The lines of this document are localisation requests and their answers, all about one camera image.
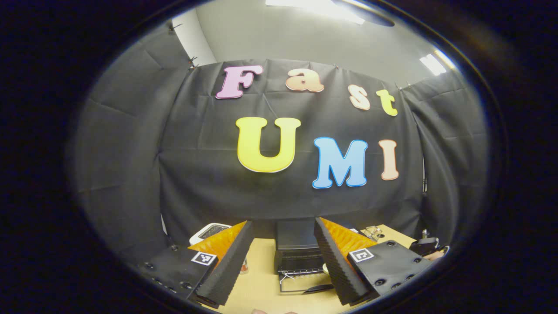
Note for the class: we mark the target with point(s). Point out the black backdrop cloth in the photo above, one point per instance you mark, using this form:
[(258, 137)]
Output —
[(196, 174)]

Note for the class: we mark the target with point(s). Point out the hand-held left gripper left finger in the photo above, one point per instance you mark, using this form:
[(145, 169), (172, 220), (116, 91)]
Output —
[(229, 266)]

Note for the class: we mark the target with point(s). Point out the white toaster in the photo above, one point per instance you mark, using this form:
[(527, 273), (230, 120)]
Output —
[(209, 229)]

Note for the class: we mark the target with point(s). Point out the ceiling light panel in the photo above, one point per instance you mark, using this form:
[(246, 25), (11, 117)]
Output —
[(314, 6), (433, 64)]

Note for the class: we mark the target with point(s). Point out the clear glass jar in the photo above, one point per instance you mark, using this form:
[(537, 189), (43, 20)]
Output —
[(372, 232)]

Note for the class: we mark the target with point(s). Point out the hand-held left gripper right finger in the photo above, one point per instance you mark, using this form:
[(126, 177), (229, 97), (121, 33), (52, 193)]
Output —
[(338, 266)]

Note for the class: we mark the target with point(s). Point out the clear plastic bottle red label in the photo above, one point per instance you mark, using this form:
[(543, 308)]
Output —
[(245, 267)]

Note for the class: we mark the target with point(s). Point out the black electric oven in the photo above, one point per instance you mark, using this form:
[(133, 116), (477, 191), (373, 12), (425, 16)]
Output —
[(296, 235)]

